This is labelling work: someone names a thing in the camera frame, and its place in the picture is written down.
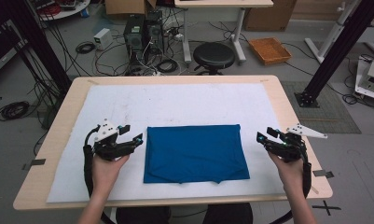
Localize large brown cardboard box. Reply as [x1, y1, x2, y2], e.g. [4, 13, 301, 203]
[243, 0, 298, 32]

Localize white-legged desk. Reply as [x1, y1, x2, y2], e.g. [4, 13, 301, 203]
[173, 0, 274, 65]

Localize white metal stand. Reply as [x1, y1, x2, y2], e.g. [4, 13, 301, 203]
[304, 0, 363, 64]

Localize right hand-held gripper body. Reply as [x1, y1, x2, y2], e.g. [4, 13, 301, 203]
[266, 122, 328, 163]

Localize white table mat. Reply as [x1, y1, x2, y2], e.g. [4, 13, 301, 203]
[47, 82, 304, 204]

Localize round white table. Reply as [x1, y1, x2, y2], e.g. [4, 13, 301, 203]
[29, 0, 91, 21]

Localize orange shallow tray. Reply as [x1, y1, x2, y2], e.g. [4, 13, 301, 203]
[248, 36, 293, 66]

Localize person's right hand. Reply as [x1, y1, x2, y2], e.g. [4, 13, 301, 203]
[268, 151, 305, 189]

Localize black computer tower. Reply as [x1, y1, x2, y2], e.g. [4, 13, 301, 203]
[145, 10, 165, 63]
[123, 14, 146, 74]

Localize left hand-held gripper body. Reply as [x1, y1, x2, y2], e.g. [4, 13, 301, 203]
[92, 118, 136, 162]

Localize white device on board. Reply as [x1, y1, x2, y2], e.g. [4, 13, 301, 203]
[353, 54, 374, 103]

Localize light wooden table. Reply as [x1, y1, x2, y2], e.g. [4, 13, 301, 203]
[12, 75, 334, 212]

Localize blue t-shirt with white print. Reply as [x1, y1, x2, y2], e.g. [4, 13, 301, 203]
[143, 123, 251, 185]

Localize person's left hand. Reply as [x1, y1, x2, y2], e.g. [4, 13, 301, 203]
[91, 154, 131, 196]

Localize black tape cross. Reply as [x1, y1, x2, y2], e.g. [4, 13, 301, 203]
[312, 200, 342, 217]

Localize black metal frame post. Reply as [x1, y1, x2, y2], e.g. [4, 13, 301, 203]
[7, 0, 73, 94]
[295, 0, 374, 108]

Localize black tape strip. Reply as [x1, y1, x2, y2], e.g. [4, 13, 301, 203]
[312, 169, 335, 179]
[21, 158, 48, 172]

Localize black round stool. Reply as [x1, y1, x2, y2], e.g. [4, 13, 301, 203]
[192, 41, 236, 76]

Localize person's dark pants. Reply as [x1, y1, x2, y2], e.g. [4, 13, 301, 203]
[115, 203, 255, 224]

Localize white power supply box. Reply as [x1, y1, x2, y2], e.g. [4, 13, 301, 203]
[93, 27, 114, 50]

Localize coiled black cable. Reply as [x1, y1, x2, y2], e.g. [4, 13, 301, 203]
[0, 100, 31, 122]
[75, 41, 96, 55]
[156, 59, 179, 74]

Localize grey floor mat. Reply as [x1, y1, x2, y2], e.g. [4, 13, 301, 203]
[281, 80, 362, 135]

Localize left gripper black sleeved cable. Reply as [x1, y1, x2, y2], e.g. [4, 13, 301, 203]
[82, 124, 102, 198]

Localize gripper black sleeved cable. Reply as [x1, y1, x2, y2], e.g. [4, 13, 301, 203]
[82, 124, 102, 198]
[300, 145, 313, 199]

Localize right gripper black sleeved cable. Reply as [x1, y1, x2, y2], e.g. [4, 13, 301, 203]
[300, 145, 313, 199]

